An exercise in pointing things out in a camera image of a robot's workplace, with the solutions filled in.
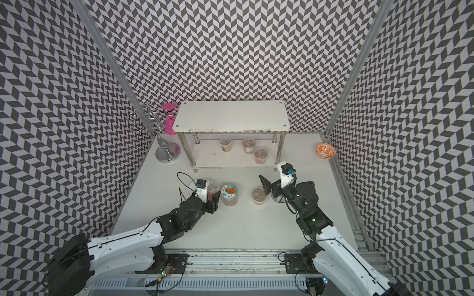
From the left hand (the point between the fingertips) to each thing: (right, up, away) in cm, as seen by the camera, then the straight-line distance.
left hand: (214, 192), depth 81 cm
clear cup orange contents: (+21, -4, +5) cm, 21 cm away
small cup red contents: (0, +3, -6) cm, 6 cm away
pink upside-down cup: (-29, +37, +24) cm, 53 cm away
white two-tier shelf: (+9, +33, -2) cm, 34 cm away
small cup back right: (+15, +21, +17) cm, 32 cm away
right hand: (+24, +9, -7) cm, 27 cm away
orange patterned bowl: (+61, +18, +25) cm, 68 cm away
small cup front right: (+21, +16, +13) cm, 30 cm away
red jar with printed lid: (+7, -2, +4) cm, 8 cm away
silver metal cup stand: (-35, +16, +29) cm, 48 cm away
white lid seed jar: (-6, +6, -14) cm, 16 cm away
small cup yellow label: (+3, +22, +18) cm, 29 cm away
